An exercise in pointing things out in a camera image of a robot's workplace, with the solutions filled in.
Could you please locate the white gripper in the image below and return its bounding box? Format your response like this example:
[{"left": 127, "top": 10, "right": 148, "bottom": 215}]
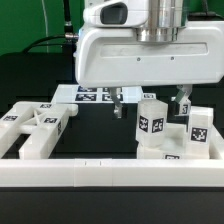
[{"left": 75, "top": 21, "right": 224, "bottom": 119}]

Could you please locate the white chair seat part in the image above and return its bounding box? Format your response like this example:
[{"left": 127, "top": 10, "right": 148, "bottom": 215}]
[{"left": 136, "top": 123, "right": 192, "bottom": 159}]

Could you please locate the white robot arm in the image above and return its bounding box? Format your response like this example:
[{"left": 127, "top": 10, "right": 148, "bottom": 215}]
[{"left": 75, "top": 0, "right": 224, "bottom": 118}]

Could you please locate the white tagged cube left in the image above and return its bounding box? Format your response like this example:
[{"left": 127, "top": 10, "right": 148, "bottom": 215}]
[{"left": 143, "top": 93, "right": 156, "bottom": 99}]

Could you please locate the white tagged cube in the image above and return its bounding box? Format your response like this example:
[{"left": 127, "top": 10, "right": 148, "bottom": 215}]
[
  {"left": 143, "top": 93, "right": 156, "bottom": 99},
  {"left": 180, "top": 102, "right": 191, "bottom": 116}
]

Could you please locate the white tagged cube right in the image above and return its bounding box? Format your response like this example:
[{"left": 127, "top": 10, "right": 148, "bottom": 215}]
[{"left": 180, "top": 102, "right": 191, "bottom": 116}]

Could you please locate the white fiducial marker plate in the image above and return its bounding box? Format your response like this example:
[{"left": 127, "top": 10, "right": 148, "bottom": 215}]
[{"left": 52, "top": 84, "right": 143, "bottom": 104}]

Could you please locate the white U-shaped fence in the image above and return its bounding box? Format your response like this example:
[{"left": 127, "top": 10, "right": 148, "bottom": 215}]
[{"left": 0, "top": 115, "right": 224, "bottom": 188}]

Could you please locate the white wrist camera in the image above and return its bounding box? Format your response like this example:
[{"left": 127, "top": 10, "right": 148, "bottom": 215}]
[{"left": 83, "top": 0, "right": 149, "bottom": 27}]

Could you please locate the black cable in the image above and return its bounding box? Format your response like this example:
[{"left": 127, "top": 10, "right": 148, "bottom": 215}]
[{"left": 21, "top": 0, "right": 80, "bottom": 54}]

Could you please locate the white chair back frame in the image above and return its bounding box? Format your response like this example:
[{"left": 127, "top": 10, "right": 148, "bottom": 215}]
[{"left": 0, "top": 101, "right": 78, "bottom": 160}]

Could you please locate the white thin cable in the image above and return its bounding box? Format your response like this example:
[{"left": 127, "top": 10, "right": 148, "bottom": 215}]
[{"left": 41, "top": 0, "right": 50, "bottom": 54}]

